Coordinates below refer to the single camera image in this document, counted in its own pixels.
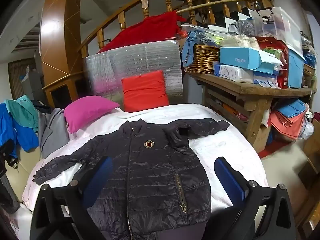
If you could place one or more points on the blue cloth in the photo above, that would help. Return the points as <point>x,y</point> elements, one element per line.
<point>191,42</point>

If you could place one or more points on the teal garment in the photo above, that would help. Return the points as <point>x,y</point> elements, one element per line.
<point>23,110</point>

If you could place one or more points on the red floor mat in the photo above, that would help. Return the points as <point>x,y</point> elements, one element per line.
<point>270,150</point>

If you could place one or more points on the red blanket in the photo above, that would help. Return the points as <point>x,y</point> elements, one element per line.
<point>145,30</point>

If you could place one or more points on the red patterned bag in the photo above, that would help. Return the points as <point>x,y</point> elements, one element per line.
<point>272,44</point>

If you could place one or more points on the black puffer jacket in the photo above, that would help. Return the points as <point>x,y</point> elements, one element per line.
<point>155,160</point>

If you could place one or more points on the curved wooden pillar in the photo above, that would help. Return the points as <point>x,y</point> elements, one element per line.
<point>57,30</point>

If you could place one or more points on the white plastic bag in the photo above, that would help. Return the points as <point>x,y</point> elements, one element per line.
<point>307,130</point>

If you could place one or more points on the red cushion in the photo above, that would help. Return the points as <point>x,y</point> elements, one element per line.
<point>143,92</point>

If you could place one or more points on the dark cloth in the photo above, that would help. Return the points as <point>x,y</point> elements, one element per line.
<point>7,192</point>

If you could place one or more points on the blue jacket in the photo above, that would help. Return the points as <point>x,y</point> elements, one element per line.
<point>22,135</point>

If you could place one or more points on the wooden stair railing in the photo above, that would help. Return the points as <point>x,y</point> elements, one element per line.
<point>145,5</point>

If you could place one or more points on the stack of folded cloths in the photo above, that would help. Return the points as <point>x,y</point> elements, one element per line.
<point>287,122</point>

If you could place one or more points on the plastic bag of cream cloth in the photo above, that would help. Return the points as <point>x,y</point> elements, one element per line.
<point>240,41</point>

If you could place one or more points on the light blue cardboard box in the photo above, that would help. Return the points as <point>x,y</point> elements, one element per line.
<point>240,57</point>

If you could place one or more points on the beige sofa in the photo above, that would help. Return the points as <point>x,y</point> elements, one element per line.
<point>25,170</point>

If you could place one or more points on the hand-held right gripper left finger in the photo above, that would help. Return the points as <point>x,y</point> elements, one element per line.
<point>97,180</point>

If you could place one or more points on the wooden shelf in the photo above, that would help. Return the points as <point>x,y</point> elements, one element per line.
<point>240,86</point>

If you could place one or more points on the magenta pillow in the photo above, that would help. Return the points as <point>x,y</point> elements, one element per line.
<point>87,112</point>

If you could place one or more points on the clear plastic storage box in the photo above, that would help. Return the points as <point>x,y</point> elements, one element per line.
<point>275,22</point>

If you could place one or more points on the silver quilted headboard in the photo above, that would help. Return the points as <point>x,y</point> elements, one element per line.
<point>140,57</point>

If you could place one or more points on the blue and white boxes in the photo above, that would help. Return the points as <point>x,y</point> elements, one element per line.
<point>232,73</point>

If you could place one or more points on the grey garment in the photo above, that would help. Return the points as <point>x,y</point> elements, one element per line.
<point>53,132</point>

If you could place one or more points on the white bed cover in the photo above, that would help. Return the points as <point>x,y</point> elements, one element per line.
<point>220,142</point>

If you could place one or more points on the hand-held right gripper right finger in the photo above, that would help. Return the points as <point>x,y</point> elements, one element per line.
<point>228,180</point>

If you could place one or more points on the wicker basket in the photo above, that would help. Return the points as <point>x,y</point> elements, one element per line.
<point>202,57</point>

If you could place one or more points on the blue storage bin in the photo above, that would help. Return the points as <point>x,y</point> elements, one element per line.
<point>295,67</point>

